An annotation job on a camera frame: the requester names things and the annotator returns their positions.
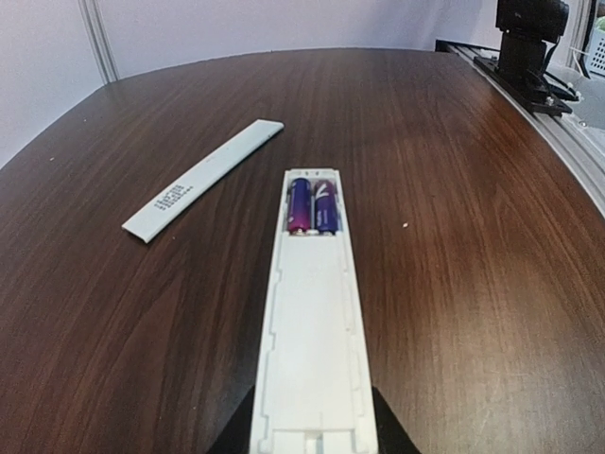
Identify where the front aluminium rail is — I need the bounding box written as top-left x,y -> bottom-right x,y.
435,40 -> 604,212

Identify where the left purple AA battery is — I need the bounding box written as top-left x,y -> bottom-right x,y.
286,178 -> 311,234

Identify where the white remote back cover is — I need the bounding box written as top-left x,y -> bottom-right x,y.
122,119 -> 285,244

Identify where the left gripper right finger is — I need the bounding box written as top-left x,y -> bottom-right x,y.
372,386 -> 421,454

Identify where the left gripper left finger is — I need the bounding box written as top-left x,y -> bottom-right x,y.
207,386 -> 255,454

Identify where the right purple AA battery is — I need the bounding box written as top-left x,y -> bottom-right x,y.
313,180 -> 338,235

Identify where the white plastic basket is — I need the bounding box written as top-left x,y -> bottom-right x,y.
584,16 -> 605,77

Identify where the purple aa battery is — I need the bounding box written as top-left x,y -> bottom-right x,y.
286,178 -> 311,234
313,180 -> 338,235

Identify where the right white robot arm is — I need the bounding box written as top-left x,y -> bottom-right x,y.
495,0 -> 570,83

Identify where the white remote control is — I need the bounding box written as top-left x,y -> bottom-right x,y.
248,168 -> 379,453

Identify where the left aluminium frame post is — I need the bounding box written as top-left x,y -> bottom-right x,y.
78,0 -> 120,85

